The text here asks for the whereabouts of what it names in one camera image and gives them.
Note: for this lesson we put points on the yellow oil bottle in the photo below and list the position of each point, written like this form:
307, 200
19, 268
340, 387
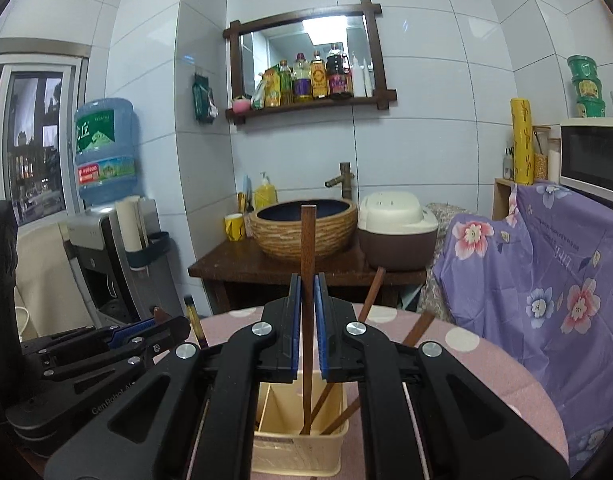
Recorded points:
302, 82

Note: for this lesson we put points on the dark blue cup holder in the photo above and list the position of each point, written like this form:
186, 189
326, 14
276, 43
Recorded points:
154, 255

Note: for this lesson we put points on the grey patterned cloth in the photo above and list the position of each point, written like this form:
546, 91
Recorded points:
436, 270

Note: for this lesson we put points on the grey water dispenser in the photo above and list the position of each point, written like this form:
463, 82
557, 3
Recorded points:
96, 260

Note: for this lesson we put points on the yellow cup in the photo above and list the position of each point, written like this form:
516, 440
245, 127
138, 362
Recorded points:
233, 227

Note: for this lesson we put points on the blue water bottle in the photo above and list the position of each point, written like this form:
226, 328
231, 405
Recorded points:
106, 150

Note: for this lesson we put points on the sleeve of paper cups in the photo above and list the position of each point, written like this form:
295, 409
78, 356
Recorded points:
131, 225

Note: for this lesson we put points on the clear green packet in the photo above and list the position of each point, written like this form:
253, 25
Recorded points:
258, 94

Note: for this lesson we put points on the dark wooden sink cabinet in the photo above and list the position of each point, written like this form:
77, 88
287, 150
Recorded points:
226, 267

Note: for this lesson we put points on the amber sauce bottle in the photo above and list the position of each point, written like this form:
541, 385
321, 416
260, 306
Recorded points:
319, 77

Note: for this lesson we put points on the glass jar of grains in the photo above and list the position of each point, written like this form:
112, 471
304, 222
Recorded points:
540, 166

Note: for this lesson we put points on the yellow wrap roll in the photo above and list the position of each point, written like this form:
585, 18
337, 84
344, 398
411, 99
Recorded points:
521, 140

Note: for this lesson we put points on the cream plastic utensil holder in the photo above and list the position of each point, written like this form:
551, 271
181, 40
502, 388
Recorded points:
296, 452

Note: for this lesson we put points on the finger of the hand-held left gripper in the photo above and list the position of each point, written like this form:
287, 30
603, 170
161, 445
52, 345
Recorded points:
166, 332
131, 332

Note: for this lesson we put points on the pink polka dot tablecloth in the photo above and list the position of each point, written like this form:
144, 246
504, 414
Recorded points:
486, 360

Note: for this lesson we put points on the green pouch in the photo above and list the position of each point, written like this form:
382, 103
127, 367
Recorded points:
204, 100

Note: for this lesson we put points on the brown and cream rice cooker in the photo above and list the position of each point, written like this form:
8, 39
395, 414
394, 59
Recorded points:
396, 240

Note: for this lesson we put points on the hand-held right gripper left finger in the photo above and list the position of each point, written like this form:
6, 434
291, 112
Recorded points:
296, 325

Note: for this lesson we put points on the dark soy sauce bottle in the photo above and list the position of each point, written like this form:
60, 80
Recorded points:
339, 77

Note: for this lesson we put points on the purple floral cloth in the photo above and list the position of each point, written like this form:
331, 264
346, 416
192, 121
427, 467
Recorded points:
551, 270

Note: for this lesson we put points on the wooden framed mirror shelf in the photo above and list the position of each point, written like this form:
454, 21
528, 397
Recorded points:
301, 14

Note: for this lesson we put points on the aluminium frame window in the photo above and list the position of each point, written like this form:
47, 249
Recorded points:
36, 135

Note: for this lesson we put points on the light wooden shelf box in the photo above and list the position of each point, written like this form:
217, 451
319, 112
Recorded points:
501, 200

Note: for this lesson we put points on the woven pattern sink basin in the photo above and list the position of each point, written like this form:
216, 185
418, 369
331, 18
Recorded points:
281, 237

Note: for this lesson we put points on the white microwave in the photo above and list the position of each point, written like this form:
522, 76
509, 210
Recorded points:
591, 155

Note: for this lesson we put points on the yellow soap bottle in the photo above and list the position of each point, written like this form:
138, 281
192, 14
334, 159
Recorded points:
265, 195

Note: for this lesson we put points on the yellow pouch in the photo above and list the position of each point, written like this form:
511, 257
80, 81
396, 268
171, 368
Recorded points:
272, 87

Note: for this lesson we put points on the bronze faucet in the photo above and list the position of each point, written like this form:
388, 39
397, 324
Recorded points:
345, 180

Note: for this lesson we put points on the green bottle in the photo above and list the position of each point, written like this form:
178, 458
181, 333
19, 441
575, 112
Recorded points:
285, 85

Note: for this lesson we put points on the tall white bottle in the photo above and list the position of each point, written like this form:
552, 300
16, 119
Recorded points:
357, 77

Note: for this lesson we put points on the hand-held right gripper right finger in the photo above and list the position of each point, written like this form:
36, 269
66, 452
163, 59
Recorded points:
320, 325

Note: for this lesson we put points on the pink small bowl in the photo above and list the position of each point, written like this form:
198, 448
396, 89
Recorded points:
241, 105

